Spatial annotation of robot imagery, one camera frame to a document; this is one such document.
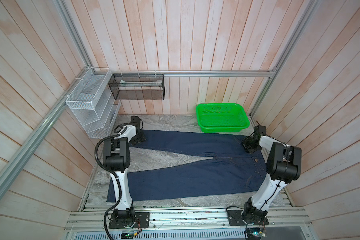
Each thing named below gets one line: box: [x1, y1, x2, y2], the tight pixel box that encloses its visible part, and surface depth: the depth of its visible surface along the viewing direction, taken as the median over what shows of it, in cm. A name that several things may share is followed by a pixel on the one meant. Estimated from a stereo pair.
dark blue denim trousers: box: [107, 130, 267, 203], surface depth 93 cm
